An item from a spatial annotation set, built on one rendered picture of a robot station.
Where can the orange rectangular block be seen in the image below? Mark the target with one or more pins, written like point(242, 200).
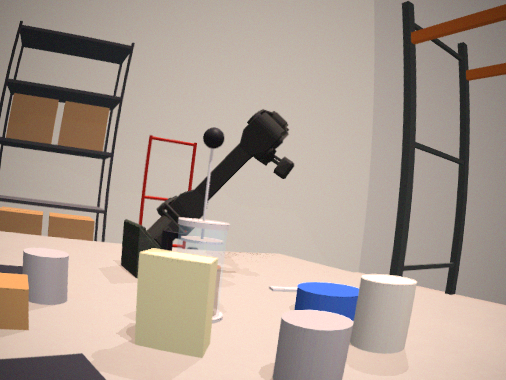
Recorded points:
point(14, 301)

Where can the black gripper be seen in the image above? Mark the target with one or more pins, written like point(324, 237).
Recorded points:
point(283, 167)

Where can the glass coffee press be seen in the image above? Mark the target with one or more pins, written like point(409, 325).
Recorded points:
point(202, 237)

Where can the pale pink flat bar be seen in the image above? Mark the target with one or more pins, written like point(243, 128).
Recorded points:
point(283, 289)

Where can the grey cylinder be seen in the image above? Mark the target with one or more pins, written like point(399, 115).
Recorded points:
point(312, 345)
point(47, 271)
point(382, 315)

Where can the beige rectangular block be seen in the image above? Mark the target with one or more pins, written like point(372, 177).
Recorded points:
point(175, 299)

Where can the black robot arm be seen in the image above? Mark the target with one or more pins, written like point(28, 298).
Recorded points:
point(265, 130)

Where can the blue cylinder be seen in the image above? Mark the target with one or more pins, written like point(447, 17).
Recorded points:
point(330, 297)

